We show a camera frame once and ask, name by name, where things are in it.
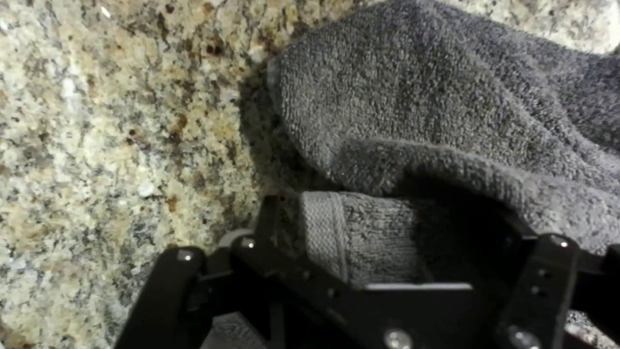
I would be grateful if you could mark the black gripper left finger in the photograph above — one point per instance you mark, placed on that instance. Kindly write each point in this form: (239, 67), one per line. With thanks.
(287, 301)

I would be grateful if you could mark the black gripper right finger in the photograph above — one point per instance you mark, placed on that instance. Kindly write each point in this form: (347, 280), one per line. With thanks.
(549, 276)

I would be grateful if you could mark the grey towel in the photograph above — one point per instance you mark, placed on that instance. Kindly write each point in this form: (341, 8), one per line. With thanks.
(426, 119)

